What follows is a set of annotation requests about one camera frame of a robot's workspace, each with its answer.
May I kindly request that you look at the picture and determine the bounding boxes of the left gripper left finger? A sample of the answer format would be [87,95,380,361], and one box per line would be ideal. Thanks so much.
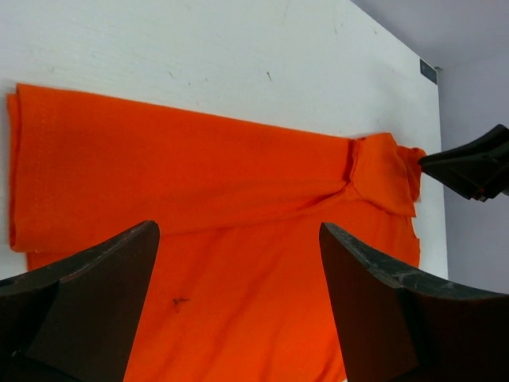
[1,221,160,381]

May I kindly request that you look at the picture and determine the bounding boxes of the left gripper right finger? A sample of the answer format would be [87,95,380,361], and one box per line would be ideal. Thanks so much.
[320,223,508,381]

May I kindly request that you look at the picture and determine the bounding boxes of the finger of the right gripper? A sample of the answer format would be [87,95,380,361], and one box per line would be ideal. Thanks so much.
[419,124,508,202]

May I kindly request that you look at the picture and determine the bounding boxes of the orange t-shirt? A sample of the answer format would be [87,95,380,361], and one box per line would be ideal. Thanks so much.
[6,84,424,381]

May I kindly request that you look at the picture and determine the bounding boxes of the right blue table label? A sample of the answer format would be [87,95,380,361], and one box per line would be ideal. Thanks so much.
[419,59,438,84]

